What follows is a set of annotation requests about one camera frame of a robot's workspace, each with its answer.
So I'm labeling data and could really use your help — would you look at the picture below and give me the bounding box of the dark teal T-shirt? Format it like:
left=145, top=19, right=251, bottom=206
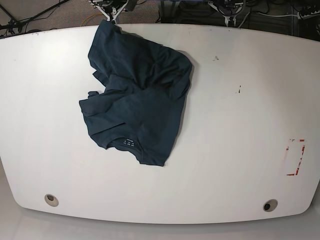
left=79, top=20, right=193, bottom=167

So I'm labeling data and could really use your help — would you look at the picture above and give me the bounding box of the red tape rectangle marking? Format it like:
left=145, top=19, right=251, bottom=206
left=284, top=139, right=306, bottom=176

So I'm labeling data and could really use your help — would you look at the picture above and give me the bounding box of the white power strip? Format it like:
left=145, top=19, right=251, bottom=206
left=298, top=3, right=320, bottom=20

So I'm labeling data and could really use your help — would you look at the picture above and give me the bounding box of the yellow cable on floor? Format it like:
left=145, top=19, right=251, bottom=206
left=80, top=12, right=104, bottom=27

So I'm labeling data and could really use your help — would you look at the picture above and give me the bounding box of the left table cable grommet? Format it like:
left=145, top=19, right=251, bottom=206
left=44, top=194, right=59, bottom=207

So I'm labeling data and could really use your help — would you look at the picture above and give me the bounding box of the table cable grommet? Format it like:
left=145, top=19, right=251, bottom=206
left=263, top=199, right=278, bottom=213
left=44, top=194, right=59, bottom=207

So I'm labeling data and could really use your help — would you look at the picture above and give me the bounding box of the right table cable grommet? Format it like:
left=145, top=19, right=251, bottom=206
left=263, top=199, right=278, bottom=213

